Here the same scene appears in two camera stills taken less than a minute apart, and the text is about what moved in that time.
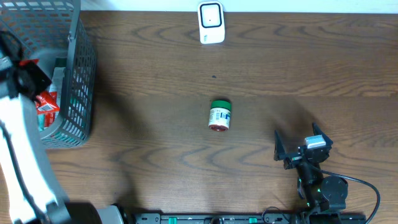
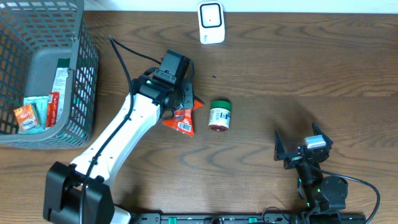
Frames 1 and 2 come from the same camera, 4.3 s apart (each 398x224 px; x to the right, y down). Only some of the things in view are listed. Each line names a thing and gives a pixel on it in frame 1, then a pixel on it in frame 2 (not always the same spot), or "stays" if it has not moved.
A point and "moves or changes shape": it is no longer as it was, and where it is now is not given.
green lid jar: (219, 116) stays
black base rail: (251, 218) stays
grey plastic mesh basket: (45, 30) stays
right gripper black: (292, 160) stays
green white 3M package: (56, 86) moves or changes shape
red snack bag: (46, 106) -> (183, 120)
